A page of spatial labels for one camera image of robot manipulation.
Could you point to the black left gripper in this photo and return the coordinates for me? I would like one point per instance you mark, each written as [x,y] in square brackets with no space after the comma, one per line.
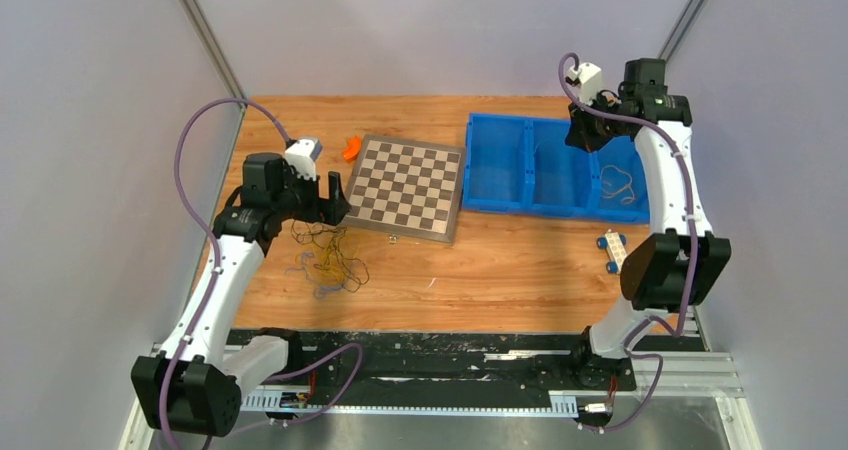
[329,210]

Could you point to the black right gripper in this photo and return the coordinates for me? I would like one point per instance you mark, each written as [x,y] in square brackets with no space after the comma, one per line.
[579,135]

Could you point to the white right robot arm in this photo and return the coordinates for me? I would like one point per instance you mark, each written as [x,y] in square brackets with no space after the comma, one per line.
[676,266]

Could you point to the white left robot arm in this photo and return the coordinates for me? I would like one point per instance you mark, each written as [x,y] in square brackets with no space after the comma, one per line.
[190,386]

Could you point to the orange plastic piece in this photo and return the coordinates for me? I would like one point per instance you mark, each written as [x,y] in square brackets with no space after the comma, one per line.
[353,149]

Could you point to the blue plastic divided bin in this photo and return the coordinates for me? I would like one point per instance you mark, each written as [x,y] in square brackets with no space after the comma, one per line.
[521,165]

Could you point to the wooden chessboard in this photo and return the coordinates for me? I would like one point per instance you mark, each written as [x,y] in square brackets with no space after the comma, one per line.
[406,188]

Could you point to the white toy car blue wheels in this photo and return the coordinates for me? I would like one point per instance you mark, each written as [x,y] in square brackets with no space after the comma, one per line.
[614,244]

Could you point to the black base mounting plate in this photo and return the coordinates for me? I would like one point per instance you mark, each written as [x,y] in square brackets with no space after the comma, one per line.
[451,367]

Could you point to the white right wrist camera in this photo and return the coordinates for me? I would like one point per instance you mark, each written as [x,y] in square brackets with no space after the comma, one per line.
[586,79]

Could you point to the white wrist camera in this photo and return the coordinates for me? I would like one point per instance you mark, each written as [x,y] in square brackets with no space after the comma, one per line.
[586,79]
[302,156]

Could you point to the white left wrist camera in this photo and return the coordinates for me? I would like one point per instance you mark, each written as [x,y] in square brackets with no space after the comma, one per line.
[302,156]

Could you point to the white slotted cable duct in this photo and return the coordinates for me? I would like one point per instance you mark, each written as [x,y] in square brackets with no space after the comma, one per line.
[551,405]

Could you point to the right aluminium frame post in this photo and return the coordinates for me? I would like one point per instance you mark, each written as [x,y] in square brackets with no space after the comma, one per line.
[680,29]

